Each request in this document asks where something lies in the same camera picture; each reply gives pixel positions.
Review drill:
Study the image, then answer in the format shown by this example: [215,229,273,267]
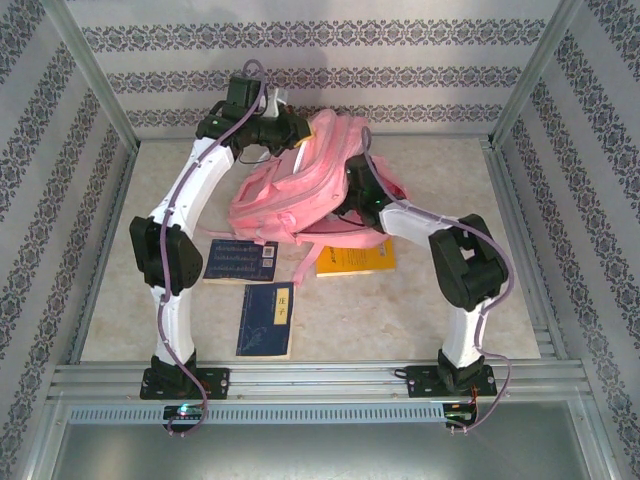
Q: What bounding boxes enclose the pink school backpack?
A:
[198,109,411,287]

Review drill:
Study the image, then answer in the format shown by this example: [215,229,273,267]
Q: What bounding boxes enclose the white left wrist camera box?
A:
[263,88,290,120]

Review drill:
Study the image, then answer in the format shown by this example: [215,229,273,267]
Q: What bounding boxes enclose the aluminium frame post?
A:
[39,0,140,154]
[489,0,587,151]

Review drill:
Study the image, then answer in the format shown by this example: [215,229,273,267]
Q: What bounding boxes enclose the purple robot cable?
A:
[157,58,267,442]
[362,127,513,437]

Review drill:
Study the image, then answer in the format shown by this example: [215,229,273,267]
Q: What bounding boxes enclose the long aluminium base rail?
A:
[47,362,587,402]

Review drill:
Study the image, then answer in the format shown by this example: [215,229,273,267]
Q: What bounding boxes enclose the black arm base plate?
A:
[394,364,497,401]
[139,367,232,401]

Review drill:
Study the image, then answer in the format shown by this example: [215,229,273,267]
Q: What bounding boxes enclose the aluminium side rail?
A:
[68,144,140,365]
[480,141,587,364]

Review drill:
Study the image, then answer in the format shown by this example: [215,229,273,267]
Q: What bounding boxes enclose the blue book with yellow label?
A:
[235,280,297,359]

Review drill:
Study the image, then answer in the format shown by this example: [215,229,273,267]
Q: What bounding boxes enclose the controller board with LED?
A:
[443,402,480,427]
[162,404,205,421]

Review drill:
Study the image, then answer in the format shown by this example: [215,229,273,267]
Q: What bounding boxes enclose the slotted grey cable duct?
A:
[67,402,447,426]

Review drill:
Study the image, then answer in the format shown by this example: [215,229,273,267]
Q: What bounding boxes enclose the grey sheet metal panel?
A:
[47,423,609,480]

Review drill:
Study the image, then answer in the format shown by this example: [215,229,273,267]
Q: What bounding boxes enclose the dark blue book white print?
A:
[200,238,280,287]

